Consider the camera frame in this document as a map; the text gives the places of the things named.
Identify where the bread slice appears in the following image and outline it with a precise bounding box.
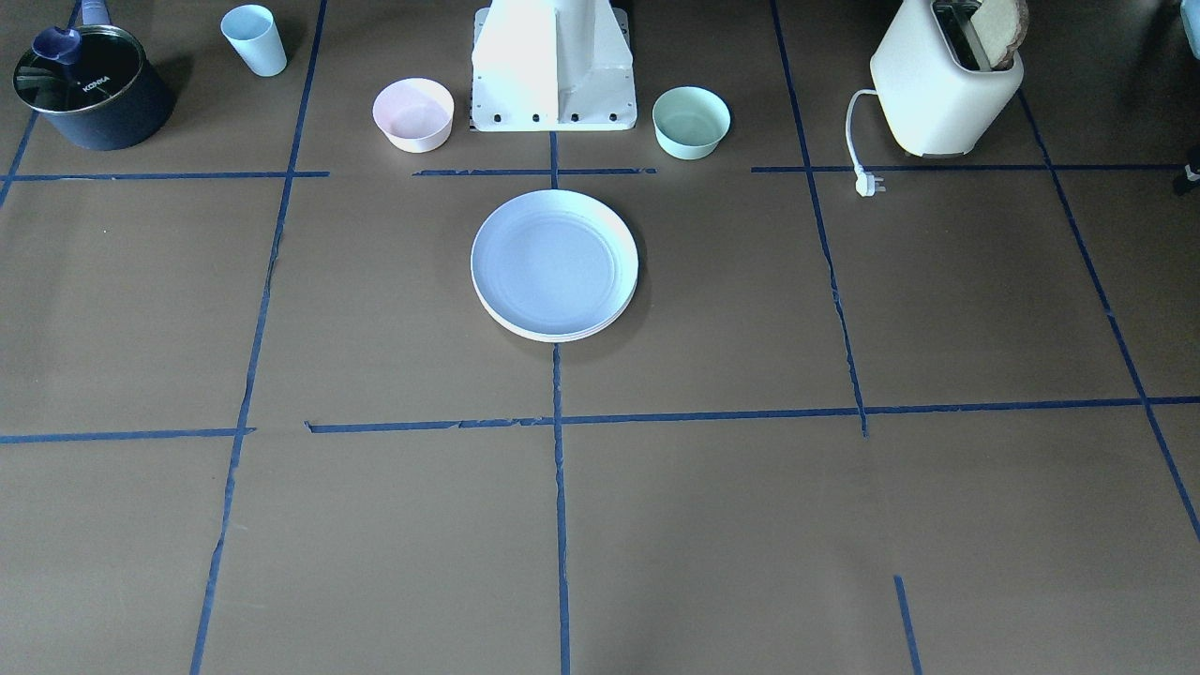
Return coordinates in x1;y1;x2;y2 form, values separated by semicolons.
971;0;1028;71

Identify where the light blue cup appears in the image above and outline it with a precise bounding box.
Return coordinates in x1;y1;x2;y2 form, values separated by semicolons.
221;4;287;77

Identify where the cream toaster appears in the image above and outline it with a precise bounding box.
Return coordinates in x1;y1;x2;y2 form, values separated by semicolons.
870;1;1025;159

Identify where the white toaster plug cable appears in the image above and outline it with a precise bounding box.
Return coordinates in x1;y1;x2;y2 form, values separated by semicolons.
846;88;888;198

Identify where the dark blue saucepan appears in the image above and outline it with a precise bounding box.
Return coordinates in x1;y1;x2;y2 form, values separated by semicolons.
12;1;176;151

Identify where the pink bowl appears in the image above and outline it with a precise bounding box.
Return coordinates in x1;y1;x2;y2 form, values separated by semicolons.
372;78;456;154

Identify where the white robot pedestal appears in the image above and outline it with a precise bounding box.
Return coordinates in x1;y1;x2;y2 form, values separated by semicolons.
469;1;638;133

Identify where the blue plate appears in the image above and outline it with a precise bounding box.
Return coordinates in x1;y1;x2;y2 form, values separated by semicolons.
469;189;638;281

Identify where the green bowl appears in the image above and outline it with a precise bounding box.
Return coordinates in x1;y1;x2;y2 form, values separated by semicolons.
652;86;732;159

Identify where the cream plate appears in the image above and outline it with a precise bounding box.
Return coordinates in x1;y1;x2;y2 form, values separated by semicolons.
472;273;638;344

